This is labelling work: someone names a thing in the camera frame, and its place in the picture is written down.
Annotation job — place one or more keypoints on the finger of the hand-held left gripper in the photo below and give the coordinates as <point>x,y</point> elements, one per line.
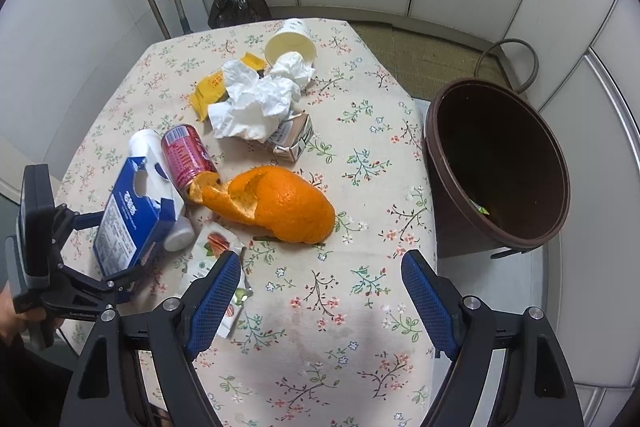
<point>82,219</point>
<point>107,283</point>

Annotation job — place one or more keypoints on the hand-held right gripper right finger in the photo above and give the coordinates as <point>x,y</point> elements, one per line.
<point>430,302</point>

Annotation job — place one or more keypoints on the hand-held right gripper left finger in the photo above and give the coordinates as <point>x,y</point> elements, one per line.
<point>215,302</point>

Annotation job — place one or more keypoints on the blue carton box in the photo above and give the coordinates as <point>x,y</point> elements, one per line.
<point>130,212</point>

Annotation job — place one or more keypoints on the brown trash bin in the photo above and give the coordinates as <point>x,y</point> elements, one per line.
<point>450,207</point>

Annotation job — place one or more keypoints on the white plastic drink cup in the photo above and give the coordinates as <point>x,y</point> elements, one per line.
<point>145,144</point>

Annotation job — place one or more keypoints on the red carton box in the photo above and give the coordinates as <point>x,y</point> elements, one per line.
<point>187,154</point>

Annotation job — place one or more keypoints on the yellow snack wrapper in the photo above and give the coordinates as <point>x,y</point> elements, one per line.
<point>210,89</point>

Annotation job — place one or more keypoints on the large white tissue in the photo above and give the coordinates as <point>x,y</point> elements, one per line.
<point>250,102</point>

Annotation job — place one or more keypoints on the person's left hand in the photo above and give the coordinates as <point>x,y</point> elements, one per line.
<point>7,317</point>

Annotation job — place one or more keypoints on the white printed sachet wrapper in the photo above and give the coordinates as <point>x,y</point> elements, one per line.
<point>215,242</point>

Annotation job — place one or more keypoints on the green wrapper scrap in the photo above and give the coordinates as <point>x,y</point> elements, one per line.
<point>482,208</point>

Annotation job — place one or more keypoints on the orange peel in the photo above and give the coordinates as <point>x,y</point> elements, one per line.
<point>290,207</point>

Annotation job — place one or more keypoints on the dark clothing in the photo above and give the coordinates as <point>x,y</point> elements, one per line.
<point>30,382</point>

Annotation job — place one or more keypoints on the floral tablecloth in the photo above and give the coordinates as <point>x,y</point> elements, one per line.
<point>350,187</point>

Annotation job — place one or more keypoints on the small beige drink carton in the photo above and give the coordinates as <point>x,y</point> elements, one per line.
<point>295,142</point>

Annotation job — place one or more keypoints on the small crumpled white tissue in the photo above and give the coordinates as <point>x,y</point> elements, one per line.
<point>295,68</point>

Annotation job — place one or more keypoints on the woven green floor mat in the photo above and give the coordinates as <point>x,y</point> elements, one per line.
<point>400,52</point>

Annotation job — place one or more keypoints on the white paper cup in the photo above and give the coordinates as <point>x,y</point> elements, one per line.
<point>295,34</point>

